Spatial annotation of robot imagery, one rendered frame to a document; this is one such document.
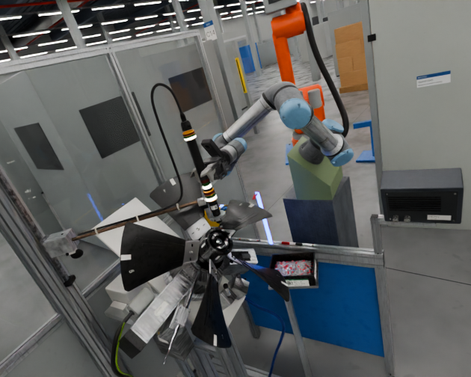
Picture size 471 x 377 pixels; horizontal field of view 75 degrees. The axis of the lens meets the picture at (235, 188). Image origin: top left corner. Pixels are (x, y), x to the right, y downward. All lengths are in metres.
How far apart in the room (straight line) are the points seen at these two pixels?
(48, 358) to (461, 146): 2.89
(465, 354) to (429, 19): 2.07
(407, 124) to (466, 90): 0.41
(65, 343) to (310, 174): 1.44
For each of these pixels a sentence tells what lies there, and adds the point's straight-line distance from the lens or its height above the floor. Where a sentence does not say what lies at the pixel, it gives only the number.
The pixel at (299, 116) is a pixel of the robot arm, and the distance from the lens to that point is 1.27.
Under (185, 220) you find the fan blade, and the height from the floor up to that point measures 1.29.
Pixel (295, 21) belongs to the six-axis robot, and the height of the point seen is 1.95.
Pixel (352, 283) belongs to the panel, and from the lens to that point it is 1.73.
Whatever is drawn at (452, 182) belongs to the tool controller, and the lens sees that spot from 1.31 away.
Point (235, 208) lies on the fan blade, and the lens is 1.44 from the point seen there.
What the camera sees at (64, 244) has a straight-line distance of 1.37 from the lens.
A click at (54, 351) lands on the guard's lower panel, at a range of 1.76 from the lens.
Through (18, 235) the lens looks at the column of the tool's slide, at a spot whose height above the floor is 1.46.
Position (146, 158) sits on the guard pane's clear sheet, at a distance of 1.94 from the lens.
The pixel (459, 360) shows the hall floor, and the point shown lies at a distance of 2.31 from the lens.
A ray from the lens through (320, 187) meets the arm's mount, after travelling 1.69.
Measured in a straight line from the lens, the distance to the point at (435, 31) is 2.64.
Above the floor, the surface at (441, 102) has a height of 1.10.
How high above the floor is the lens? 1.85
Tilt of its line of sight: 24 degrees down
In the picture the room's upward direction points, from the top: 17 degrees counter-clockwise
